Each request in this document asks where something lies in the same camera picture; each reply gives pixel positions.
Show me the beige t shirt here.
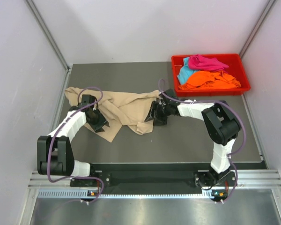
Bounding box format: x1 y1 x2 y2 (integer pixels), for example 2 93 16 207
64 86 163 143

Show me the red plastic bin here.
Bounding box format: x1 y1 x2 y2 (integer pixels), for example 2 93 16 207
171 53 251 97

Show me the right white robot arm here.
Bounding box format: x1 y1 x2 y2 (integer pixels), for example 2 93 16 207
144 89 241 189

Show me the right aluminium corner post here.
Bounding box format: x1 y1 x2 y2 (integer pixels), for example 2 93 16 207
239 0 277 59

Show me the pink t shirt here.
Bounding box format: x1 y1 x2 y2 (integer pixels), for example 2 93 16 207
188 54 229 72

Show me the aluminium front rail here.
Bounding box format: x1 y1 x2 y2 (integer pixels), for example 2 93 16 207
28 170 281 200

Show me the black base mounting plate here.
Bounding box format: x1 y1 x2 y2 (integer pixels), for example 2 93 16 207
70 161 237 195

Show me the aluminium corner post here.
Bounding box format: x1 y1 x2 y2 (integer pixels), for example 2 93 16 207
25 0 72 72
239 0 277 59

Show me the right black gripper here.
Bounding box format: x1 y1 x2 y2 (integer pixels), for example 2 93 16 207
145 101 171 127

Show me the left aluminium corner post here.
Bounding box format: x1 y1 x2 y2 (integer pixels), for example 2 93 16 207
25 0 72 72

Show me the orange t shirt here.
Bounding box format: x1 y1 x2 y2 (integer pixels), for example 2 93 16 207
179 71 241 90

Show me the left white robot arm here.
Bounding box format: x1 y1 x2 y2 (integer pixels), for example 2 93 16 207
37 95 109 186

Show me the light blue t shirt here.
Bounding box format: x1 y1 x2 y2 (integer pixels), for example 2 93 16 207
177 57 196 85

